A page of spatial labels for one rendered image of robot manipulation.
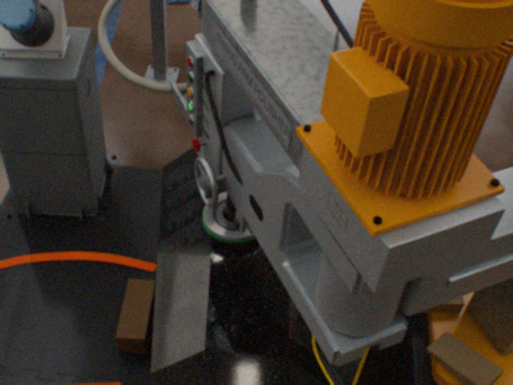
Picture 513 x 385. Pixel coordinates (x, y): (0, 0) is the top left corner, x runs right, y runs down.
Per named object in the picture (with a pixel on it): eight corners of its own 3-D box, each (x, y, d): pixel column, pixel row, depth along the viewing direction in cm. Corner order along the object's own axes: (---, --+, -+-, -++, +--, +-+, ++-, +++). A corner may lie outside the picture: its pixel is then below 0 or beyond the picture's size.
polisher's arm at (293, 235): (395, 363, 165) (450, 238, 129) (315, 397, 157) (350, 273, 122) (269, 173, 209) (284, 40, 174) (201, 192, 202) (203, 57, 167)
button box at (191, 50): (204, 136, 194) (205, 55, 173) (196, 138, 193) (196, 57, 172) (195, 120, 199) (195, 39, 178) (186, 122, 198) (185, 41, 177)
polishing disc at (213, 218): (190, 211, 221) (190, 209, 220) (238, 184, 232) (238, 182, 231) (230, 250, 211) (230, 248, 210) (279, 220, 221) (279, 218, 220)
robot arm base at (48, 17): (8, 46, 272) (1, 43, 262) (8, 1, 270) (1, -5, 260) (55, 47, 273) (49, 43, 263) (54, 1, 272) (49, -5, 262)
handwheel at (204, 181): (243, 210, 189) (246, 173, 178) (211, 220, 185) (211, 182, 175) (223, 176, 198) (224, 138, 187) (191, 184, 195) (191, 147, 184)
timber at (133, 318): (130, 294, 297) (128, 278, 288) (156, 296, 297) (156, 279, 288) (117, 352, 276) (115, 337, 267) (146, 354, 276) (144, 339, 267)
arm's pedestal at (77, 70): (4, 221, 323) (-40, 81, 262) (27, 153, 358) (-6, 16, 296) (105, 225, 326) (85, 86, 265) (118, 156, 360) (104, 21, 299)
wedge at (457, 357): (498, 378, 193) (504, 370, 189) (478, 398, 188) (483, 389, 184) (445, 332, 203) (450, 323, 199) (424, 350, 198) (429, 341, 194)
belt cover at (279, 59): (479, 266, 127) (508, 207, 115) (369, 307, 119) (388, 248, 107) (267, 15, 185) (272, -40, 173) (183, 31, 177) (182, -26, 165)
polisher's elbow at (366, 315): (367, 261, 163) (383, 208, 149) (409, 323, 151) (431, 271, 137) (299, 283, 157) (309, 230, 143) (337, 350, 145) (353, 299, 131)
